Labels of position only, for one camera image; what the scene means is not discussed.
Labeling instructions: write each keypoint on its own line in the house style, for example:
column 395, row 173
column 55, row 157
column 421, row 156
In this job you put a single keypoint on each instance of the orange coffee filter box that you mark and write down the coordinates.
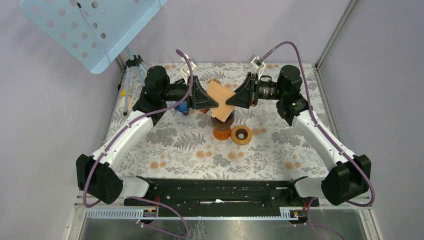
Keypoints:
column 213, row 79

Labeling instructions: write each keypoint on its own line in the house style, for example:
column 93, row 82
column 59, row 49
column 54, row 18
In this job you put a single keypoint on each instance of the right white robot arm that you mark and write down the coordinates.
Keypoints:
column 348, row 179

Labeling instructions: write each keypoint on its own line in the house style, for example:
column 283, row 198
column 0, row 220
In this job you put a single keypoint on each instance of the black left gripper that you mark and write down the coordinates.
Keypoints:
column 200, row 99

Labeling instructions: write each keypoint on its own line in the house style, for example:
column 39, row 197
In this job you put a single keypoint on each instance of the orange glass carafe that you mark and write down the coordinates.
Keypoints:
column 222, row 135

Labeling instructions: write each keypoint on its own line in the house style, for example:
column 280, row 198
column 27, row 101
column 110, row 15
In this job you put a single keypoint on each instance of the blue dripper on left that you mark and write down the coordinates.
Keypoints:
column 183, row 108

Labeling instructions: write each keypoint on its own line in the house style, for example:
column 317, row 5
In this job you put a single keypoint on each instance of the light blue music stand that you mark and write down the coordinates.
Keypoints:
column 95, row 32

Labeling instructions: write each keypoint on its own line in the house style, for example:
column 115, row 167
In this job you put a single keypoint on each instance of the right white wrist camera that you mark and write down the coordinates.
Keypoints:
column 258, row 64

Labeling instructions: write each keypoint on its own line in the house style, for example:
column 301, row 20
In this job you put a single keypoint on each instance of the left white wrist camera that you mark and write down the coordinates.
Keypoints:
column 185, row 71

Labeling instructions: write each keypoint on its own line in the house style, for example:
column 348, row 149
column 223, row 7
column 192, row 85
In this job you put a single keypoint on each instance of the floral tablecloth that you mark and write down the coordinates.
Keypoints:
column 183, row 146

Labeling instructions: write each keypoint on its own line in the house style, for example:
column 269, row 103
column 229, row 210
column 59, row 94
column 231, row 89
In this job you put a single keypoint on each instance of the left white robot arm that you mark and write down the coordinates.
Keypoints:
column 96, row 173

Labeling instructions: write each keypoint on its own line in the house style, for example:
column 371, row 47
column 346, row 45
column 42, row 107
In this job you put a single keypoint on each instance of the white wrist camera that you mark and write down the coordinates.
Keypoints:
column 258, row 64
column 185, row 71

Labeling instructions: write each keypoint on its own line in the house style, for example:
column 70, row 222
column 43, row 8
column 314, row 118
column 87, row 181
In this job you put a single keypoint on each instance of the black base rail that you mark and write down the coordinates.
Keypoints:
column 227, row 198

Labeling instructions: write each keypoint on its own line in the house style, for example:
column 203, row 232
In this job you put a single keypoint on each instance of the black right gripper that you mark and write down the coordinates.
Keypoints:
column 247, row 94

